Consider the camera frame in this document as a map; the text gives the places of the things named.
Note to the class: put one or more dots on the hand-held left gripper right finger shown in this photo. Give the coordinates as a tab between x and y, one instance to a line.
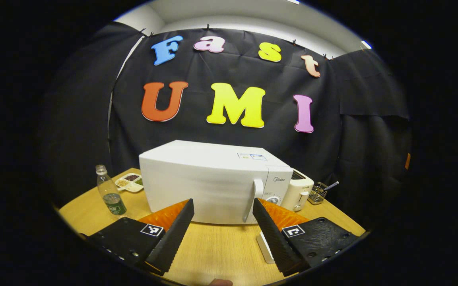
274	238

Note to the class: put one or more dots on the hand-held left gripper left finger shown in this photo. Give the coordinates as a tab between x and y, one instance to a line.
173	238

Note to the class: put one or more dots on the white microwave oven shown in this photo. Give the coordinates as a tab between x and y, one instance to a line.
197	182

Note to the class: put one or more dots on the small white tray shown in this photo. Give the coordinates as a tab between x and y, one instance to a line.
264	248

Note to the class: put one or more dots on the white toaster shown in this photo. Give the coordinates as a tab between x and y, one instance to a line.
298	186

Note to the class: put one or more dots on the clear utensil holder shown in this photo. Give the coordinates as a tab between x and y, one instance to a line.
317	194

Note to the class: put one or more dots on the white divided snack plate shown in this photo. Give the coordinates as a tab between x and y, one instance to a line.
129	183

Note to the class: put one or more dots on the clear plastic water bottle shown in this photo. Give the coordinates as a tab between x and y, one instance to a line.
111	198

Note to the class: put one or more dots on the black backdrop cloth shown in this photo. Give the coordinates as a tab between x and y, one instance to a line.
332	119

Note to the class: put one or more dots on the small ceiling light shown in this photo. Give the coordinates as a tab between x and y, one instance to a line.
366	44

